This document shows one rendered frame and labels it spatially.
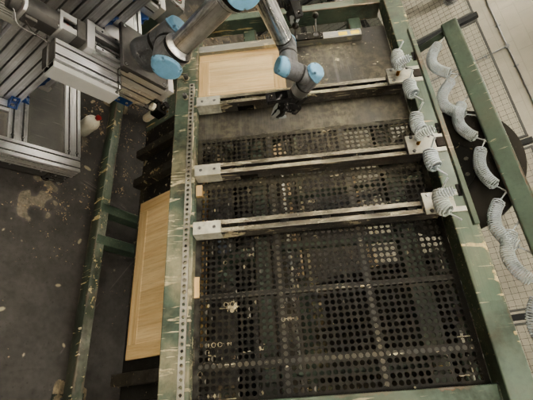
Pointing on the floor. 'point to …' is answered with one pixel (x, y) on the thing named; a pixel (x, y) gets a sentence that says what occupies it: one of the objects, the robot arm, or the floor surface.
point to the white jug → (90, 124)
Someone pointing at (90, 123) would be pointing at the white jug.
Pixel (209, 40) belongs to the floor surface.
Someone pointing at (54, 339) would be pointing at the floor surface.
